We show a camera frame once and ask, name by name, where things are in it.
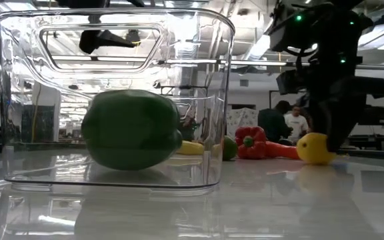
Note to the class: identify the dark background desk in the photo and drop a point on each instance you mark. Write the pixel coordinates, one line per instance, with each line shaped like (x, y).
(372, 140)

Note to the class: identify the green lime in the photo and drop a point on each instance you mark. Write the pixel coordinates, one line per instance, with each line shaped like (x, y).
(229, 149)

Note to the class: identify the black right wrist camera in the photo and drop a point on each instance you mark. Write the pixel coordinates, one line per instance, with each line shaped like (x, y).
(287, 81)

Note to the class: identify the person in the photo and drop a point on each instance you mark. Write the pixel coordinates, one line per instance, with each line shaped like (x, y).
(297, 124)
(273, 123)

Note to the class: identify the black monitor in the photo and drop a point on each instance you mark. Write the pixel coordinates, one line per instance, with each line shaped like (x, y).
(378, 116)

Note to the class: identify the grey wall vent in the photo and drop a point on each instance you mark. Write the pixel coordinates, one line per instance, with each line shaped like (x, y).
(244, 82)

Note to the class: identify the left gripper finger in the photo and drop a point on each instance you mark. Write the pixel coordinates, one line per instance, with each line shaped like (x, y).
(98, 40)

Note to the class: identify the black table edge frame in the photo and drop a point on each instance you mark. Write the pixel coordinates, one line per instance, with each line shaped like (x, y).
(378, 154)

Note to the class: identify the dark cabinet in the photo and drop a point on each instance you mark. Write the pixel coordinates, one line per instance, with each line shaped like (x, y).
(43, 123)

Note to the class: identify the clear plastic bin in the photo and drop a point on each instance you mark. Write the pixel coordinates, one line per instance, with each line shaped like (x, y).
(18, 100)

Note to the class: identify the orange carrot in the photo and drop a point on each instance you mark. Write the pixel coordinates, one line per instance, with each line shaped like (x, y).
(282, 151)

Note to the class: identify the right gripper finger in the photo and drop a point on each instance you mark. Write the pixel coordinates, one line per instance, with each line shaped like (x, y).
(340, 126)
(317, 121)

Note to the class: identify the yellow elongated vegetable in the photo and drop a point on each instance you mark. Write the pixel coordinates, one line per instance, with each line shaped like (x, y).
(190, 148)

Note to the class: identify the silver air duct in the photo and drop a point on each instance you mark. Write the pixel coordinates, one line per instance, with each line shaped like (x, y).
(258, 46)

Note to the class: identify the green bell pepper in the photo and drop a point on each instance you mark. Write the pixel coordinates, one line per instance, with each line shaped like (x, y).
(130, 130)

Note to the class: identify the patterned white cloth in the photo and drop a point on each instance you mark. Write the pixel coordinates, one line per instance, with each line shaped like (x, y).
(242, 121)

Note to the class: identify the red bell pepper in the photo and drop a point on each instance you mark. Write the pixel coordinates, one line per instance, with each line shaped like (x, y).
(250, 146)

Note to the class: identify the horizontal metal rail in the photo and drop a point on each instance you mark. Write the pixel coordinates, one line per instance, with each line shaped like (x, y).
(262, 63)

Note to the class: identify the yellow lemon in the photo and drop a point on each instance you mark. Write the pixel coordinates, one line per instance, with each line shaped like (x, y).
(312, 149)

